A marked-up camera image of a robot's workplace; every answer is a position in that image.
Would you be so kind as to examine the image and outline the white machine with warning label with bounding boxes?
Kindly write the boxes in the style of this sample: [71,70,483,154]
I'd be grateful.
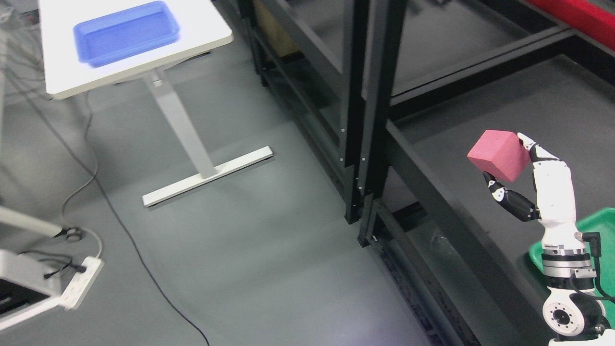
[0,207,65,332]

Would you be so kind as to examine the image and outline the white floor cable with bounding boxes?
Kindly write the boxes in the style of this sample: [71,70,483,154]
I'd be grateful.
[60,91,104,260]

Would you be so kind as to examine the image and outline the white power strip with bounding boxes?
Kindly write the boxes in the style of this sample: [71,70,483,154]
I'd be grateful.
[59,257,104,310]

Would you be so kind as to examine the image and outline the black metal centre shelf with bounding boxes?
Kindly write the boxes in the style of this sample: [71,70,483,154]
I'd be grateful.
[358,0,615,346]

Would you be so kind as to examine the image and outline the red metal beam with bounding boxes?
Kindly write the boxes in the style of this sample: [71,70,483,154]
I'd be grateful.
[529,0,615,50]

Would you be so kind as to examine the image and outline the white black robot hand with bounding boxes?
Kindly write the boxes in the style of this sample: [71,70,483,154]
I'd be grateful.
[483,132,587,256]

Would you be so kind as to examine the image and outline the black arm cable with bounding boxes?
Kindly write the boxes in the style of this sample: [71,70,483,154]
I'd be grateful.
[574,232,615,304]

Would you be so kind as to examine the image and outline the black floor cable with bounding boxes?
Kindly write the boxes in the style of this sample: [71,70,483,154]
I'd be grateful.
[0,62,210,346]

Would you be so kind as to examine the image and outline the pink foam block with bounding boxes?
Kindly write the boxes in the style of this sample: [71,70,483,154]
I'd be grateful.
[467,130,530,182]

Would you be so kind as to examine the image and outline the blue plastic tray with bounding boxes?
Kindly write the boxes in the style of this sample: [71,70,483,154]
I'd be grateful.
[73,0,180,68]

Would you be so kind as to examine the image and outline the white table leg frame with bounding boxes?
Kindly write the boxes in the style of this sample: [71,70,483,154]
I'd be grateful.
[141,68,274,208]

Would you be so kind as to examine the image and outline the green plastic tray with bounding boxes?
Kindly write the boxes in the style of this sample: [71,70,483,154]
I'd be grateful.
[529,208,615,298]

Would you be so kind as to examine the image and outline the black metal left shelf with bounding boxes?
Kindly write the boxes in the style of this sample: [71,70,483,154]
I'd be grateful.
[237,0,370,224]

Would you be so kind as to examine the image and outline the white table top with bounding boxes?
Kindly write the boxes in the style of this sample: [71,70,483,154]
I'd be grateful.
[38,0,233,100]

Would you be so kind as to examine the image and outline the black metal shelf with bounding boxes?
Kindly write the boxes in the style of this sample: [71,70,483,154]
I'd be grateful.
[237,0,370,224]
[358,0,615,346]

